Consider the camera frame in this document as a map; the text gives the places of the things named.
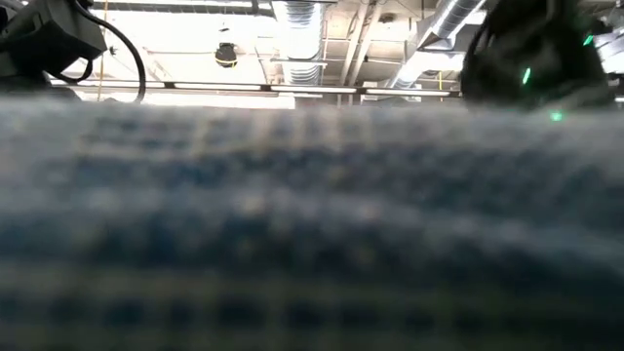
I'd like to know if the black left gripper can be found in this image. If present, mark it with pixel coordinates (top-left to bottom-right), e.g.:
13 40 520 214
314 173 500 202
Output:
0 72 83 102

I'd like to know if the striped light blue shirt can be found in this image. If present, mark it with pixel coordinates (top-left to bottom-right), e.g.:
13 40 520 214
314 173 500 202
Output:
0 95 624 351

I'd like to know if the long ceiling light bar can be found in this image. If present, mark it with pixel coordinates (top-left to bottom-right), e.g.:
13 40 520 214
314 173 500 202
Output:
51 77 462 98

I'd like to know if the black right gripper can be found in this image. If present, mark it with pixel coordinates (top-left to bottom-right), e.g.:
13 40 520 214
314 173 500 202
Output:
459 0 616 111

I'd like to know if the silver corrugated air duct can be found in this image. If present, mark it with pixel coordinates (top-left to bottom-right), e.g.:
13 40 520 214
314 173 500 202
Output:
271 0 327 88

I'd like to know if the yellow hanging cable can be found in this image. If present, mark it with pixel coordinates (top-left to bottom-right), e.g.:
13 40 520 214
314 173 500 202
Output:
96 0 109 102

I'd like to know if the silver spiral air duct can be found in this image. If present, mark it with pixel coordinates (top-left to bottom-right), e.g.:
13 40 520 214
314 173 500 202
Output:
389 0 488 90

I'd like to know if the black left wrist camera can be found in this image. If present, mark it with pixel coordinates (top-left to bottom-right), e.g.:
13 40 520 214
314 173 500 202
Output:
0 0 108 80

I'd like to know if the black ceiling dome camera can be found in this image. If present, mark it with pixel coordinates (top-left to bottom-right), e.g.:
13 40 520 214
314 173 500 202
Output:
214 41 239 69

